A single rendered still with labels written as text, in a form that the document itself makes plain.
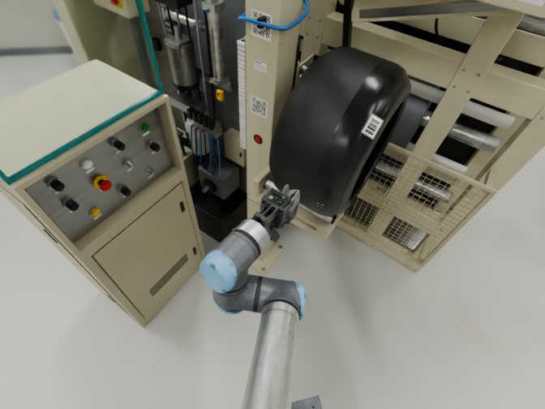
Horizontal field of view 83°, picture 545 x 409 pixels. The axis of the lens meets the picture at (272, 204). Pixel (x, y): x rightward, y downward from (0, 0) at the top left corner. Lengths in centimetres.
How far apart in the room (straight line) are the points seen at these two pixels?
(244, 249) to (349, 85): 56
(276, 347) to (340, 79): 73
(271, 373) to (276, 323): 12
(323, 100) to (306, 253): 145
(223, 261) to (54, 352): 167
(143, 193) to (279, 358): 96
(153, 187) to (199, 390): 112
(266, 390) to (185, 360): 141
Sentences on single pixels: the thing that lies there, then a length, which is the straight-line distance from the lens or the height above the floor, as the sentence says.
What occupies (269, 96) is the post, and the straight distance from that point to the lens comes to 118.
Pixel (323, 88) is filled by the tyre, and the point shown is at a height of 143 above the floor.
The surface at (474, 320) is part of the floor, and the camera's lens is 246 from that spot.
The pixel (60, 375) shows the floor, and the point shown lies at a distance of 220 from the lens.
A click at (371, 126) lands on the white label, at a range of 92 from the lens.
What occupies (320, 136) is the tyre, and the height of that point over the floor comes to 135.
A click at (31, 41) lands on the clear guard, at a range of 97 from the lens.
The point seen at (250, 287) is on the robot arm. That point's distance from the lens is 78.
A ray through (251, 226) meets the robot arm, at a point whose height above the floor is 131.
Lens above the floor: 193
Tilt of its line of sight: 52 degrees down
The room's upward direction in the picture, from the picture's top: 6 degrees clockwise
